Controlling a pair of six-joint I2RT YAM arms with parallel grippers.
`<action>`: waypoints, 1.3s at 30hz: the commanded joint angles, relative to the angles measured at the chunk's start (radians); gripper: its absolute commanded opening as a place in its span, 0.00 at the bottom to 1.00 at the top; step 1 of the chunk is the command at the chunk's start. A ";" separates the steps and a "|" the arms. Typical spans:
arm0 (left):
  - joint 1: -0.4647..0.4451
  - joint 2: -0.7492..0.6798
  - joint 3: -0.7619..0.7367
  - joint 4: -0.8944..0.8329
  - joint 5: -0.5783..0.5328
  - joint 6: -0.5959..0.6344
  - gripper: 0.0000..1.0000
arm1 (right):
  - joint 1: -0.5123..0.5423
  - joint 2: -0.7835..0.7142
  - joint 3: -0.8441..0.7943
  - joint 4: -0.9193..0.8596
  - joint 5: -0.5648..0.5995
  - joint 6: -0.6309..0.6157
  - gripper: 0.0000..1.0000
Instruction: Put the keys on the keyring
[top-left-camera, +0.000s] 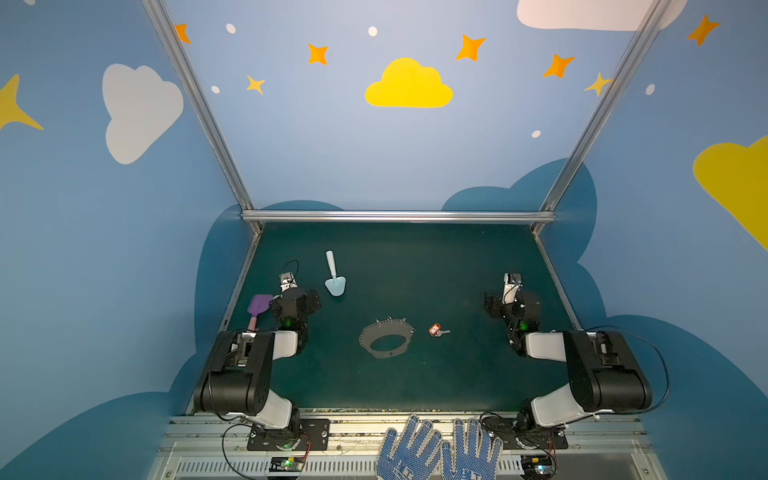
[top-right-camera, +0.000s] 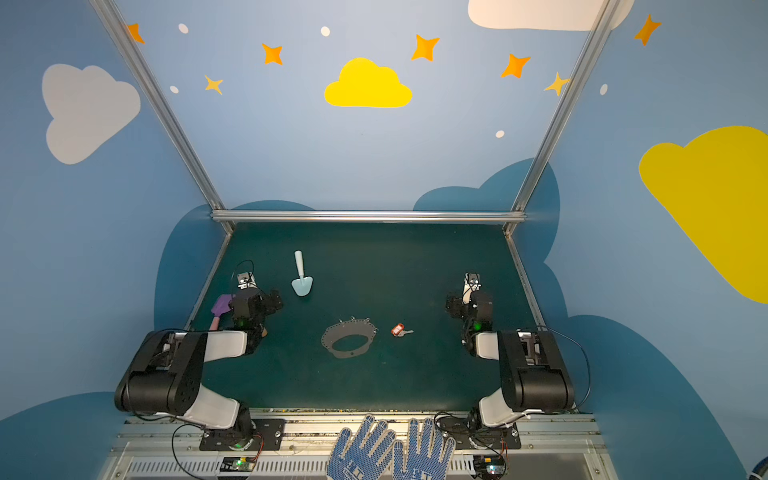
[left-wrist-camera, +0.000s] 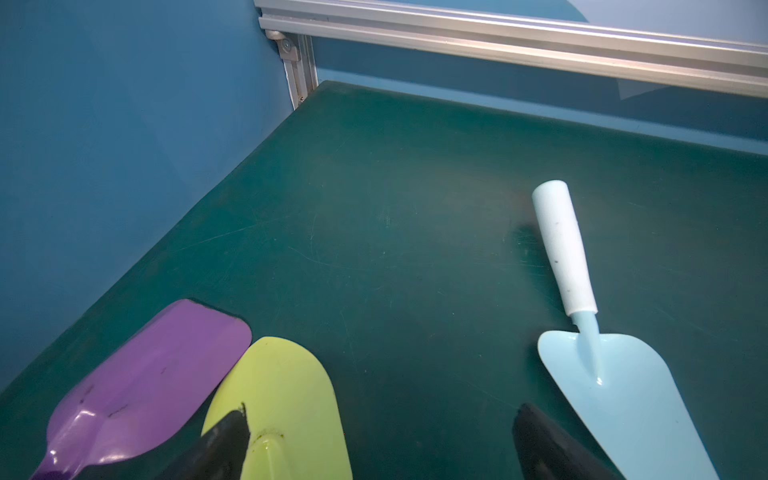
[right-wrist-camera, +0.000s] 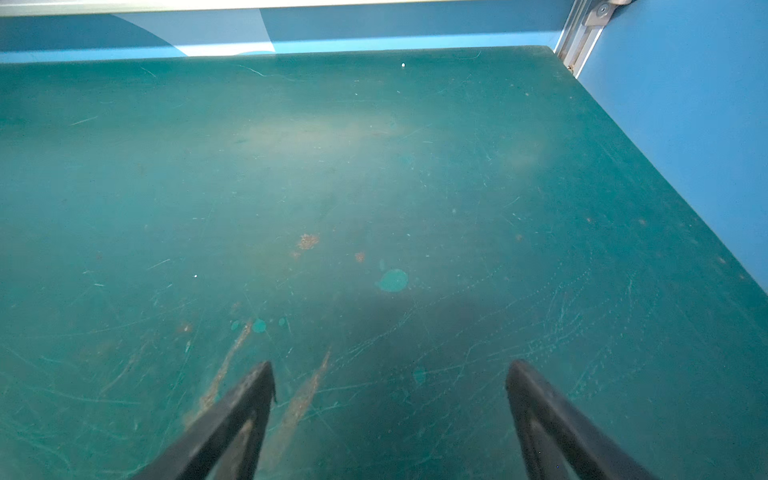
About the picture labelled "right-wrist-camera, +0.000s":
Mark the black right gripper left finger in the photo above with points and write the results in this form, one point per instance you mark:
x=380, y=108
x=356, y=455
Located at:
x=227, y=439

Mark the aluminium frame right post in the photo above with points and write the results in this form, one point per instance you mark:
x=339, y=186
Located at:
x=582, y=30

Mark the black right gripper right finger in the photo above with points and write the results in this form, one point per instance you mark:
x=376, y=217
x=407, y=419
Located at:
x=557, y=439

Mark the aluminium frame back rail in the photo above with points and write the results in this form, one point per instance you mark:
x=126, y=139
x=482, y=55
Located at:
x=39, y=8

